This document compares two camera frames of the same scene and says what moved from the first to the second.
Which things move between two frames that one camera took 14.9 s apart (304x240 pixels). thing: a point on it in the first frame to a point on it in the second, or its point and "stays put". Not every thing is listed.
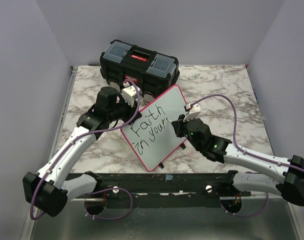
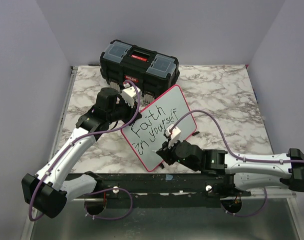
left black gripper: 132,110 stays put
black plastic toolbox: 152,72 stays put
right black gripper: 178,125 to 165,152
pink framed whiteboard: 152,136 stays put
